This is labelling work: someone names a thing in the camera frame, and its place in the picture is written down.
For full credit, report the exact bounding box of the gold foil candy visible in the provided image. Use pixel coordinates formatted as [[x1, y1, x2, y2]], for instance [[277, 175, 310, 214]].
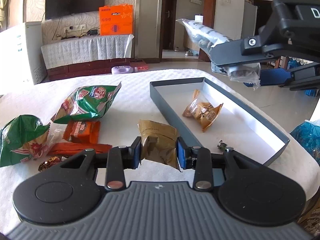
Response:
[[38, 156, 68, 172]]

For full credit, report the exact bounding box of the clear tan pastry packet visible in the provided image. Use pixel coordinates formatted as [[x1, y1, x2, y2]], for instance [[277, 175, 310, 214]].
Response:
[[182, 89, 223, 132]]

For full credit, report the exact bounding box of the dark grey tray box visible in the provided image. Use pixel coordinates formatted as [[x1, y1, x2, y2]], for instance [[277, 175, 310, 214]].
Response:
[[150, 77, 290, 165]]

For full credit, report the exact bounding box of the tv cabinet with lace cloth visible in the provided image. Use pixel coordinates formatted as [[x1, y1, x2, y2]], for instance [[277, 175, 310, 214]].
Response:
[[41, 34, 134, 81]]

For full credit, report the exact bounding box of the green chip bag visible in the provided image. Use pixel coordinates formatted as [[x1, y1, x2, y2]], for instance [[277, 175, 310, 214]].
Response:
[[51, 84, 121, 124], [1, 115, 50, 167]]

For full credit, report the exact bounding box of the green chip bag far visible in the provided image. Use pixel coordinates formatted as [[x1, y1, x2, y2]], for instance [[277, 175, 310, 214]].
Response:
[[51, 84, 121, 124]]

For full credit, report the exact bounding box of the blue plastic bag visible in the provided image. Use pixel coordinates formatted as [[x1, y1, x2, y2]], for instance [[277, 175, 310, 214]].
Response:
[[290, 120, 320, 164]]

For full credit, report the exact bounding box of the grey refrigerator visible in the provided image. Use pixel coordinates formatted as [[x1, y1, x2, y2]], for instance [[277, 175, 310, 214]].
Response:
[[241, 2, 258, 38]]

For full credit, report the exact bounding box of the white quilted table cover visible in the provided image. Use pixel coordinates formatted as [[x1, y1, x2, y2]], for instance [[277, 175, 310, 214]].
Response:
[[0, 68, 320, 235]]

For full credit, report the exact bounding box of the white printed snack packet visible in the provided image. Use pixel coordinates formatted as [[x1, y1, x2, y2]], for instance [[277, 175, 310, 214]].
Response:
[[176, 18, 261, 89]]

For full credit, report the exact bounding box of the brown gold snack packet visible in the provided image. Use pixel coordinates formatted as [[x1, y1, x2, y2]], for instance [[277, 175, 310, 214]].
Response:
[[138, 119, 179, 170]]

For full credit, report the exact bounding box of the orange wafer packet square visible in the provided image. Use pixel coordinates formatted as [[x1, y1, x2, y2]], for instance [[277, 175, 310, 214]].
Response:
[[62, 121, 100, 144]]

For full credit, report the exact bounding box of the orange wafer bar long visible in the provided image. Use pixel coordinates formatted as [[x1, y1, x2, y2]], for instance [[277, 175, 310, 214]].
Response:
[[47, 142, 112, 156]]

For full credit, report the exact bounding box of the green chip bag near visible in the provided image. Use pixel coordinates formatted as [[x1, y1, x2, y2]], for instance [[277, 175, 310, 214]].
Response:
[[1, 115, 50, 167]]

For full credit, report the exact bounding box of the orange gift box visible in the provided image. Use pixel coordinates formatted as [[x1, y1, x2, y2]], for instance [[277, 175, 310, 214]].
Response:
[[99, 4, 133, 35]]

